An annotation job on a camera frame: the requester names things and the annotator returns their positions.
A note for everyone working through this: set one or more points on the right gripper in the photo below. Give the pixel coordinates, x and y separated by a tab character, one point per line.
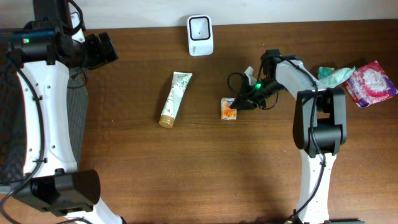
246	93

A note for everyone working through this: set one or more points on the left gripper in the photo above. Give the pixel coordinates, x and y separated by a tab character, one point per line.
101	56

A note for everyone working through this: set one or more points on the small orange packet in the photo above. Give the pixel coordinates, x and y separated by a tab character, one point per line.
227	113

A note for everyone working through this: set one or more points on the white cream tube gold cap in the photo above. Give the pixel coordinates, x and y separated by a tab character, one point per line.
179	85

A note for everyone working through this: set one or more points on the teal wet wipes pack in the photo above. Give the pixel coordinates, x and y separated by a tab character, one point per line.
338	77

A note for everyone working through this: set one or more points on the red purple tissue pack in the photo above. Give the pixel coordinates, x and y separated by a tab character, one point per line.
369	84

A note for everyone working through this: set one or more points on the small teal tissue pack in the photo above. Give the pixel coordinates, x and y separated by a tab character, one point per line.
323	72

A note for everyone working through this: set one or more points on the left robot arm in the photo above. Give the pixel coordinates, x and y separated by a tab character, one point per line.
46	54

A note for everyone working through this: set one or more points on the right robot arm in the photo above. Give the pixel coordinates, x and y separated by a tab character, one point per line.
319	127

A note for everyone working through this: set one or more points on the white barcode scanner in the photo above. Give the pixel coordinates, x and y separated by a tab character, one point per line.
200	35

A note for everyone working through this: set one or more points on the grey plastic mesh basket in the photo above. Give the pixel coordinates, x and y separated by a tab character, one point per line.
76	118

